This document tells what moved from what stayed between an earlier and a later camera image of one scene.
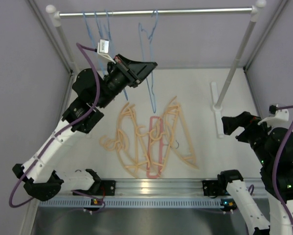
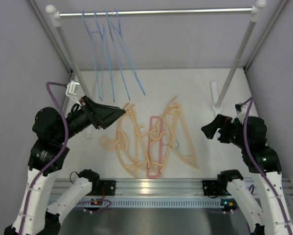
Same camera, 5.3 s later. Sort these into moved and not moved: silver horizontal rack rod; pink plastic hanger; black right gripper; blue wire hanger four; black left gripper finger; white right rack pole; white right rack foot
Moved: black left gripper finger; blue wire hanger four; black right gripper
Not moved: silver horizontal rack rod; white right rack pole; pink plastic hanger; white right rack foot
